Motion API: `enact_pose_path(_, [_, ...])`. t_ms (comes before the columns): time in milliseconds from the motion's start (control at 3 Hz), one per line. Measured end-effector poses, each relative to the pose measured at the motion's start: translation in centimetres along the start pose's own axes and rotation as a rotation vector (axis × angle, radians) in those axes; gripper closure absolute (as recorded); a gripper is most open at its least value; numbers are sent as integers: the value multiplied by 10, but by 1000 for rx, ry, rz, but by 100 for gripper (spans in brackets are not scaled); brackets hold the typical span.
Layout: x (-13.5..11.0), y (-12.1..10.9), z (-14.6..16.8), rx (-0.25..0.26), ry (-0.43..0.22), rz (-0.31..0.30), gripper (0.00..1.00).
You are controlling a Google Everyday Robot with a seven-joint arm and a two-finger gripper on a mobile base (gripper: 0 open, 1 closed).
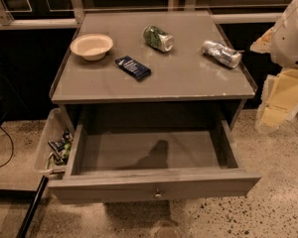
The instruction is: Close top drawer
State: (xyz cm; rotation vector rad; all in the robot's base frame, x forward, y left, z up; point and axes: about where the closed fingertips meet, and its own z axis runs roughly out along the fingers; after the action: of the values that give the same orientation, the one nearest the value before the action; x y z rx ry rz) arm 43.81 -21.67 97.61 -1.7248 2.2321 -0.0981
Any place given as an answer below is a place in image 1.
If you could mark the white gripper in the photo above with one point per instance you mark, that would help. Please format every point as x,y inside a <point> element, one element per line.
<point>292,42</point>

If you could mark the grey top drawer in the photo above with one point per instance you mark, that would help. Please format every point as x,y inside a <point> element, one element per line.
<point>119,165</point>

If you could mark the grey drawer cabinet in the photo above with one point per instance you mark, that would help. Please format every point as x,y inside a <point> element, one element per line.
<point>183,74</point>

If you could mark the silver crushed can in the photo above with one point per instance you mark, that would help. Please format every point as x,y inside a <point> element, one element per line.
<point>222,53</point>

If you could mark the green crushed can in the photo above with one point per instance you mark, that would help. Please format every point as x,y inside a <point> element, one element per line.
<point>158,39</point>

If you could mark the blue snack packet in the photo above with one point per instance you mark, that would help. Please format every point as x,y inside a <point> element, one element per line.
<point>133,67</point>

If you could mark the white paper bowl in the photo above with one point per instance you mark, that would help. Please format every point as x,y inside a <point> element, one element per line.
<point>92,46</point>

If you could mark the floor drain cover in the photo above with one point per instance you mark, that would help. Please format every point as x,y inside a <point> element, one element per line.
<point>165,230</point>

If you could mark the snack packets in bin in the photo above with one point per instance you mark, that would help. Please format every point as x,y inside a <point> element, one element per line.
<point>61,149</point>

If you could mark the clear plastic bin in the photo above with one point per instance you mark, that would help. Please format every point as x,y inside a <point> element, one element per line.
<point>53,130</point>

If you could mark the black bar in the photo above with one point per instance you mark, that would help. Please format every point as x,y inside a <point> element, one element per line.
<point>32,208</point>

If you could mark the metal railing frame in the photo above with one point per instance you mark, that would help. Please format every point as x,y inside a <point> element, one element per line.
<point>39,14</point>

